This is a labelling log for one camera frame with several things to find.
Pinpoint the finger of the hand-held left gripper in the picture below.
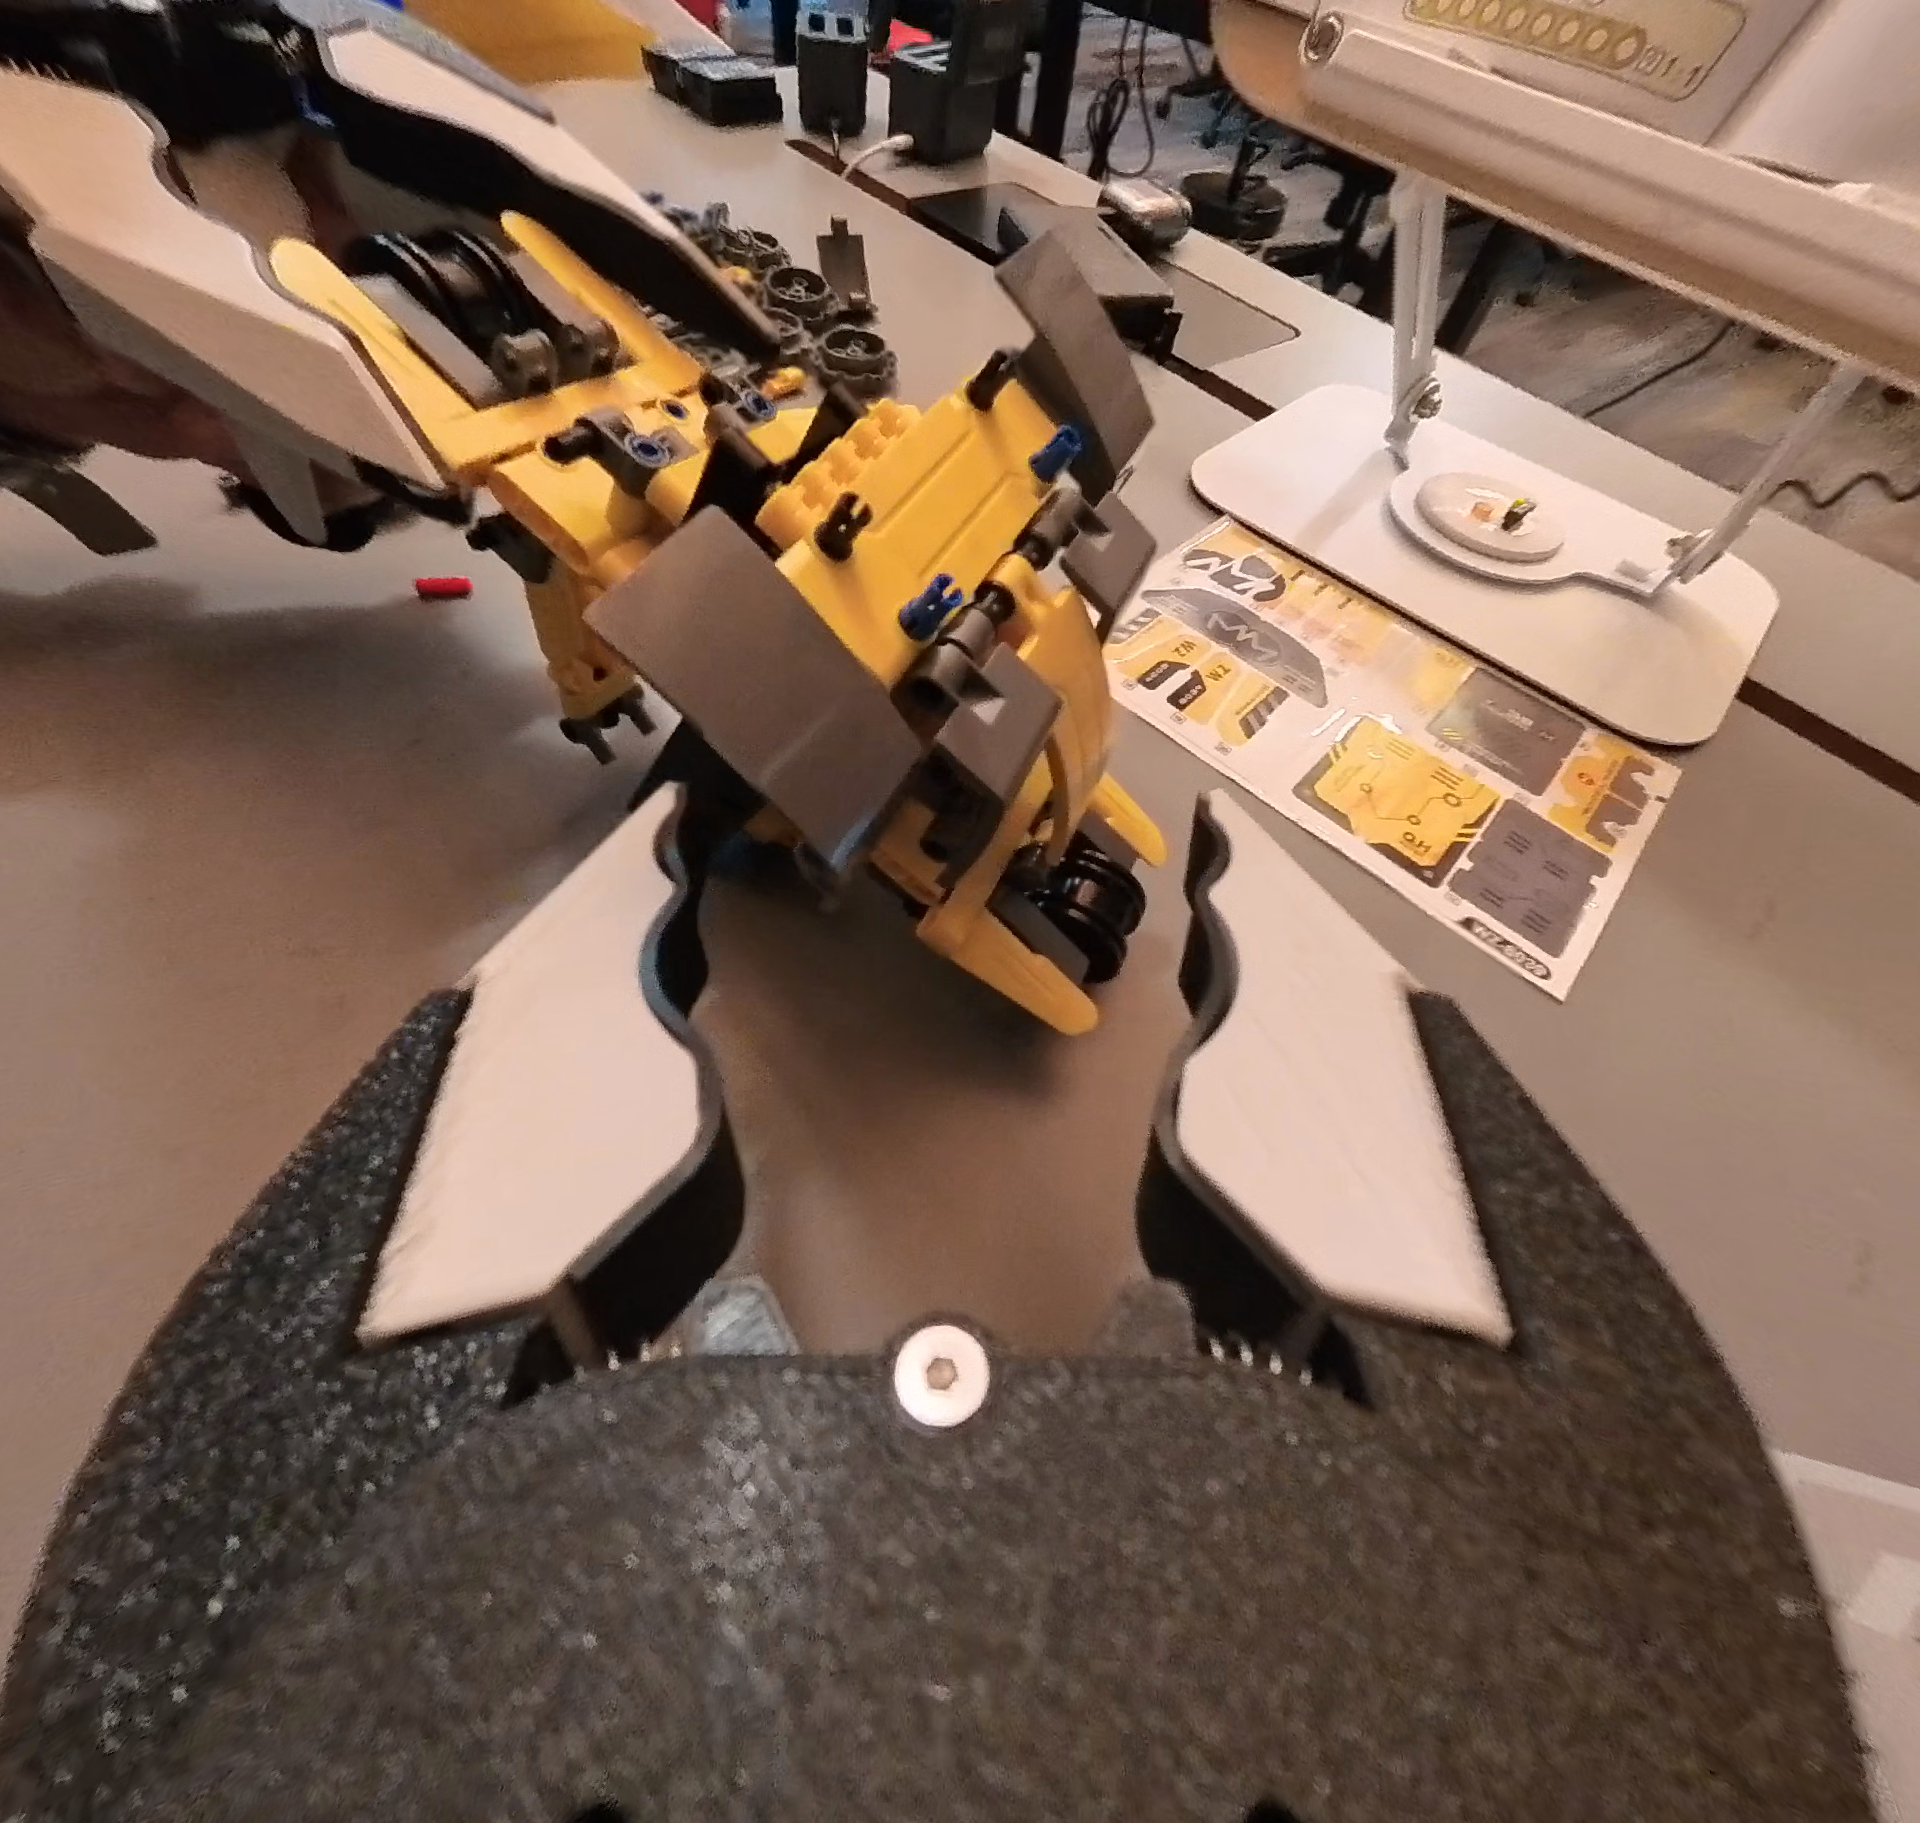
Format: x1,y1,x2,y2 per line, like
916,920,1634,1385
0,61,453,539
315,29,779,352

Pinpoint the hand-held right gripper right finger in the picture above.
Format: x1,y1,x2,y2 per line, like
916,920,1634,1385
1135,786,1514,1364

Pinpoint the black coiled cable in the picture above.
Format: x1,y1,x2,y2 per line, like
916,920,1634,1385
1783,442,1920,509

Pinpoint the pile of black toy gears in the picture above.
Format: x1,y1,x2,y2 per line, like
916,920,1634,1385
660,206,900,387

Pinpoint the person's left hand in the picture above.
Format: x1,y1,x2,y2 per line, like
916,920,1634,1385
0,207,270,486

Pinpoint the black flat device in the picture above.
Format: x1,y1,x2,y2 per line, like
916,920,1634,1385
919,180,1174,345

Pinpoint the yellow grey sticker sheet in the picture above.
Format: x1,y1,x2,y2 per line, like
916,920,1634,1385
1101,512,1684,1002

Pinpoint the yellow storage bin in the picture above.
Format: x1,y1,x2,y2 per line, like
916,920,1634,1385
385,0,660,90

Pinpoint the small black charger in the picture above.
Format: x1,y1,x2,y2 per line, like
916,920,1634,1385
795,10,871,133

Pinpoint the black battery box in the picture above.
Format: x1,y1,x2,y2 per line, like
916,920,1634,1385
646,47,785,130

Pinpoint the large black charger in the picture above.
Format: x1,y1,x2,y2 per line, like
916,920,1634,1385
884,0,1040,162

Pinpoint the white book stand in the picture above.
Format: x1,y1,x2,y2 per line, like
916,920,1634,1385
1195,0,1920,748

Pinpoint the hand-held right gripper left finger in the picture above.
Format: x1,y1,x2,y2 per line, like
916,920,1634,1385
356,785,745,1398

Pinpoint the yellow toy brick vehicle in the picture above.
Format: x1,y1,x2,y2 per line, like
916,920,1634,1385
270,207,1169,1040

